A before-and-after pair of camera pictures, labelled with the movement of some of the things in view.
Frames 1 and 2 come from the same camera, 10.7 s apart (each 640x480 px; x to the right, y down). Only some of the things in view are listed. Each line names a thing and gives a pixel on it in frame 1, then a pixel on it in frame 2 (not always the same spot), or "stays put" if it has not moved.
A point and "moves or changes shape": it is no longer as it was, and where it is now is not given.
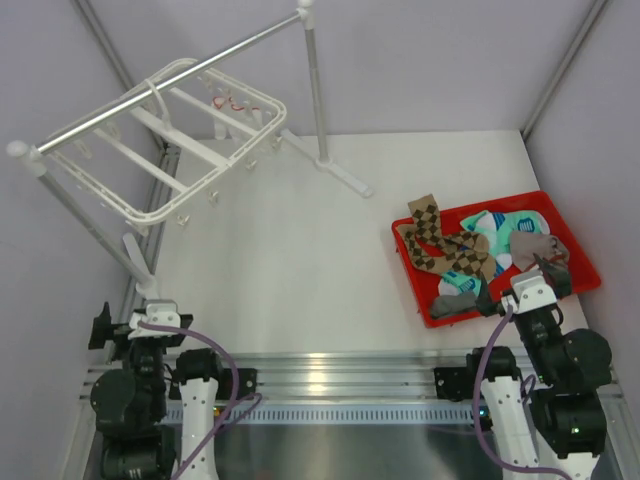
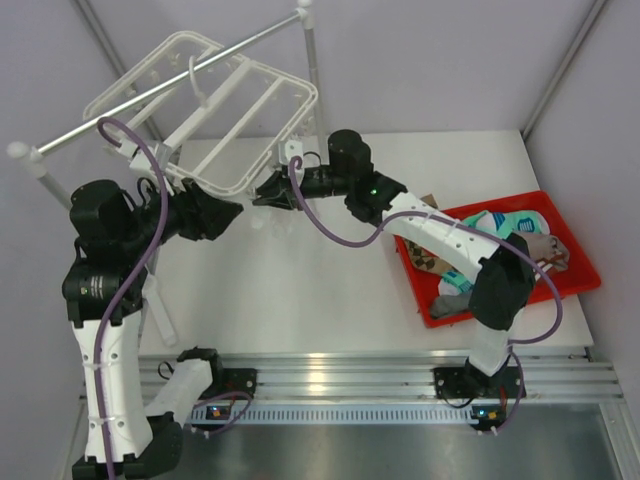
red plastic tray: x=427 y=279 stays put
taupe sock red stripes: x=524 y=245 stays put
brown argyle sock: x=426 y=214 moves or changes shape
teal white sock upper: x=497 y=227 stays put
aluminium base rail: x=332 y=388 stays put
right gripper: x=558 y=274 to x=278 y=183
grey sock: x=446 y=304 stays put
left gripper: x=104 y=329 to x=202 y=215
